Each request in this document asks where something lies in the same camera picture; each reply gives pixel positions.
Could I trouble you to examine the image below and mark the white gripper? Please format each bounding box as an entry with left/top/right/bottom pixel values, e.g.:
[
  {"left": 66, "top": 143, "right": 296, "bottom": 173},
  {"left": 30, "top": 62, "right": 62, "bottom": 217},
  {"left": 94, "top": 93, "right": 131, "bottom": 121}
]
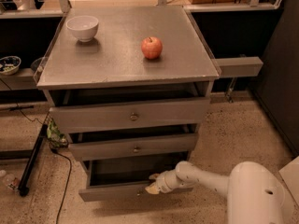
[{"left": 145, "top": 170, "right": 181, "bottom": 195}]

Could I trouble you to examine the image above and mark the grey drawer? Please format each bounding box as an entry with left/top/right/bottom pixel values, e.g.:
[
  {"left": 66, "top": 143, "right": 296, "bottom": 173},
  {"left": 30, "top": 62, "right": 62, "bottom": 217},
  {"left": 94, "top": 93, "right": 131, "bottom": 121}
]
[
  {"left": 78, "top": 151, "right": 188, "bottom": 202},
  {"left": 69, "top": 133, "right": 198, "bottom": 161},
  {"left": 50, "top": 97, "right": 210, "bottom": 133}
]

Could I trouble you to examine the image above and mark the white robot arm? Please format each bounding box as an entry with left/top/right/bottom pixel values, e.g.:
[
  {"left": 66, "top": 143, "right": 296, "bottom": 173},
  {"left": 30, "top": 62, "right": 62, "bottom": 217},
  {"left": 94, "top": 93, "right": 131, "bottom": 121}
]
[{"left": 146, "top": 161, "right": 294, "bottom": 224}]

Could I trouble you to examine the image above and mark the grey drawer cabinet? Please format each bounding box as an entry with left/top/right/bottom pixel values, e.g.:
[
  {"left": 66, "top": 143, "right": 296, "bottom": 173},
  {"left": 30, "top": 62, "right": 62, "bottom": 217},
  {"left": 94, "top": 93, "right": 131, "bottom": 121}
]
[{"left": 36, "top": 5, "right": 221, "bottom": 183}]

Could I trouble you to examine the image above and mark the green snack bag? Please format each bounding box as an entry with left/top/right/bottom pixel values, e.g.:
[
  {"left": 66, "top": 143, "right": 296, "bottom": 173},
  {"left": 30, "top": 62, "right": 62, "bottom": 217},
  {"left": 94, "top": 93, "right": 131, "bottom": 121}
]
[{"left": 47, "top": 119, "right": 68, "bottom": 148}]

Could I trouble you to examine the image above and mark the black tripod leg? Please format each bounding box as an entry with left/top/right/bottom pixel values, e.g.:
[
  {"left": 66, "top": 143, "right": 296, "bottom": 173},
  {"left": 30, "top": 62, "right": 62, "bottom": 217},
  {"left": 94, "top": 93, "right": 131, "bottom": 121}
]
[{"left": 18, "top": 124, "right": 48, "bottom": 197}]

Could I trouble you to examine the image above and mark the white floor panel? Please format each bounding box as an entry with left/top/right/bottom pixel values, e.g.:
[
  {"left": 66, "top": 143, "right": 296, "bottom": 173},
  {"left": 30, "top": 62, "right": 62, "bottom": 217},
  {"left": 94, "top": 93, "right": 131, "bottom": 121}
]
[{"left": 279, "top": 156, "right": 299, "bottom": 206}]

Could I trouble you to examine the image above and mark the red apple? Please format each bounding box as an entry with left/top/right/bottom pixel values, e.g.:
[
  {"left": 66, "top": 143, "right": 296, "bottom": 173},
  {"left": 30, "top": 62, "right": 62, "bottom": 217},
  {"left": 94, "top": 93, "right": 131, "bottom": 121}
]
[{"left": 141, "top": 36, "right": 163, "bottom": 60}]

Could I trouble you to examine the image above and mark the clear plastic bottle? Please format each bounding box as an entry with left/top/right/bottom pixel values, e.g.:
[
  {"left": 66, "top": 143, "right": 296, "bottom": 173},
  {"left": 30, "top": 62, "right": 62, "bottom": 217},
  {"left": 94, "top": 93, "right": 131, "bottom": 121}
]
[{"left": 0, "top": 170, "right": 20, "bottom": 191}]

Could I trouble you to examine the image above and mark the grey side shelf block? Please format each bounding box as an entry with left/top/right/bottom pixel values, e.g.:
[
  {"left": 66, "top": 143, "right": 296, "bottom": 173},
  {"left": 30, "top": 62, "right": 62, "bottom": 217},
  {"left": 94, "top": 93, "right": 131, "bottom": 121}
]
[{"left": 216, "top": 57, "right": 263, "bottom": 78}]

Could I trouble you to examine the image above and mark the grey left shelf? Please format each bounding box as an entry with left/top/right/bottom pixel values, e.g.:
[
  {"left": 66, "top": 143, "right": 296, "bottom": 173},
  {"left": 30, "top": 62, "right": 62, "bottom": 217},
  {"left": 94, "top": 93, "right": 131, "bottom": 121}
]
[{"left": 0, "top": 68, "right": 36, "bottom": 91}]

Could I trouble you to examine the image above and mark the white ceramic bowl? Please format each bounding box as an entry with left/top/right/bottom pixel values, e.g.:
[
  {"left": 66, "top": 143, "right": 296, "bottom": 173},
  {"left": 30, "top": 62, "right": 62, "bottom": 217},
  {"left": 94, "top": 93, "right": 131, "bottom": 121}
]
[{"left": 66, "top": 15, "right": 99, "bottom": 42}]

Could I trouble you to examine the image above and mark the black floor cable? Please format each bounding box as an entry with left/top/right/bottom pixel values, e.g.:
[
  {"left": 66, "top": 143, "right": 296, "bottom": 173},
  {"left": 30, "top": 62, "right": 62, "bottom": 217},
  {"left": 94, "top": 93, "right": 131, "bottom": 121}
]
[{"left": 50, "top": 147, "right": 73, "bottom": 224}]

